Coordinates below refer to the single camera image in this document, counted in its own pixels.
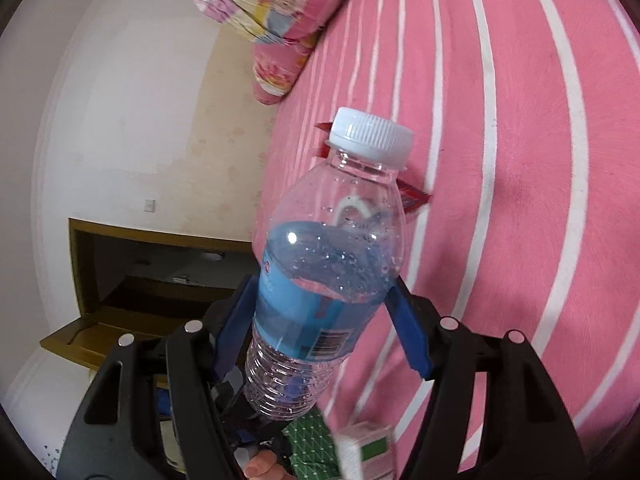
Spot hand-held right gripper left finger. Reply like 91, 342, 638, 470
56, 275, 262, 480

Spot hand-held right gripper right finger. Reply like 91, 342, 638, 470
384, 280, 569, 480

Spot green patterned box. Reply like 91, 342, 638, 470
282, 407, 347, 480

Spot clear bottle with blue label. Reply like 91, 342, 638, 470
244, 106, 416, 420

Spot small white box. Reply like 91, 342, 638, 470
332, 421, 396, 480

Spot person's left hand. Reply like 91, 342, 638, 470
244, 452, 282, 480

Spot brown wooden door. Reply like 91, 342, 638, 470
40, 305, 236, 377

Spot red snack wrapper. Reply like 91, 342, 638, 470
315, 121, 434, 222

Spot pink printed pillow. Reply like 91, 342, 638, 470
251, 0, 346, 107

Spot pastel striped cartoon quilt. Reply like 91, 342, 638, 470
185, 0, 391, 47

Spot brown wooden door frame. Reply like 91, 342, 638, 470
67, 217, 261, 322

